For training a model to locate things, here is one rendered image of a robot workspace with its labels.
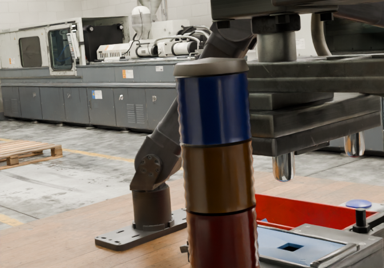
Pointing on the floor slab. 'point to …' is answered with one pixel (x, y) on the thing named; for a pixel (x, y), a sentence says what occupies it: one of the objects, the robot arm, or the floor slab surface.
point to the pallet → (26, 147)
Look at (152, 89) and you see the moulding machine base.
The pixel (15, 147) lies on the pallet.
